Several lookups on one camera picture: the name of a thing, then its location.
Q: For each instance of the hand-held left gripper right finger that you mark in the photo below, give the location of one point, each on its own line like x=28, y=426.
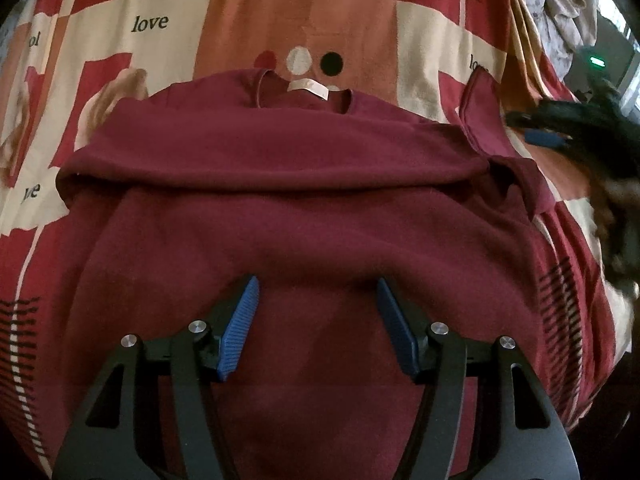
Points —
x=397, y=330

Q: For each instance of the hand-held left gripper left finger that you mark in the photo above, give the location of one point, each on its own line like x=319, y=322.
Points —
x=240, y=327

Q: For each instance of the person's right hand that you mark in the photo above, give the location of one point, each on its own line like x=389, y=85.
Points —
x=620, y=230

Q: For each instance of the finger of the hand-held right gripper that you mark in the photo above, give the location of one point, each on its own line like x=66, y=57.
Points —
x=542, y=139

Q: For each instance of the crumpled grey cloth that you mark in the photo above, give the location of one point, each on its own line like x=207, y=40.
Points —
x=560, y=5

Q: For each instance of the maroon t-shirt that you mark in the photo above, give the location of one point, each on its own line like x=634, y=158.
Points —
x=300, y=220

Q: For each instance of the red checked printed bedsheet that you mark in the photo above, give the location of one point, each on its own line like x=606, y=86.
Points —
x=240, y=20

